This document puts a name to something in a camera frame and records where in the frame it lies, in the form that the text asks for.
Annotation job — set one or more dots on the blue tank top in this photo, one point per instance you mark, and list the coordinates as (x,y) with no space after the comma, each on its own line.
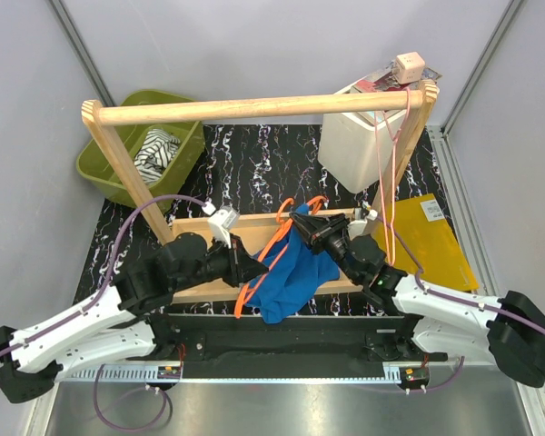
(295,274)

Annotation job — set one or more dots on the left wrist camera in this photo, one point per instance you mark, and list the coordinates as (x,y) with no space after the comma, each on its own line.
(221,224)

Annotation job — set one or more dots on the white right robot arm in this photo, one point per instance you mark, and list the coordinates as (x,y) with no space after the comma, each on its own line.
(508,331)

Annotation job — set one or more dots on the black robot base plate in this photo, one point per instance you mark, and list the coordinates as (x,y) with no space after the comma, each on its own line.
(330,348)

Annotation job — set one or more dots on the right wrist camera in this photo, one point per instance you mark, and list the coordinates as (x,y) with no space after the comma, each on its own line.
(361,222)

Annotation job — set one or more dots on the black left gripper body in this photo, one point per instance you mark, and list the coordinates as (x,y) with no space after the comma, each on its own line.
(221,262)

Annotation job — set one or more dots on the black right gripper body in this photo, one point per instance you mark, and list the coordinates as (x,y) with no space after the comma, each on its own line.
(334,240)

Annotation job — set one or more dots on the white storage box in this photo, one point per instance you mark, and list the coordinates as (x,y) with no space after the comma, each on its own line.
(355,151)

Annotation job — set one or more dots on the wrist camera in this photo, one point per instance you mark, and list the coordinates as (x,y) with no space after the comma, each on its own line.
(221,224)
(361,222)

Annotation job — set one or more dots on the striped white tank top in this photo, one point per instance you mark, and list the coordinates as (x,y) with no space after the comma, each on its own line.
(157,151)

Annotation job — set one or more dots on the beige cube power socket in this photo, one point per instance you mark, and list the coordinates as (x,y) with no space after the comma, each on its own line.
(408,68)

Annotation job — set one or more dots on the yellow padded envelope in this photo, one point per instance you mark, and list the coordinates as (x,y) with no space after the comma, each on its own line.
(427,240)

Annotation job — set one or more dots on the green plastic basket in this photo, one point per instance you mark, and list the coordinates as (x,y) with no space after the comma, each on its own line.
(93,166)

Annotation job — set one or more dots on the pink wire hanger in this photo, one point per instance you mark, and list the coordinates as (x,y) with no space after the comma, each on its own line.
(388,201)

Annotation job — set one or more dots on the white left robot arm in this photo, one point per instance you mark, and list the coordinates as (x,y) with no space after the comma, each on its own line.
(116,323)

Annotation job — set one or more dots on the orange plastic hanger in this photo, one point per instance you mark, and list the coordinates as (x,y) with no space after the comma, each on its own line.
(284,226)

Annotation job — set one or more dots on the wooden clothes rack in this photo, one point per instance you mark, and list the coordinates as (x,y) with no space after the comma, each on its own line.
(101,122)

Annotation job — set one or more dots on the stack of books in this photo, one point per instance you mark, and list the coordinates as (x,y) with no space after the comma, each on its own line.
(384,80)

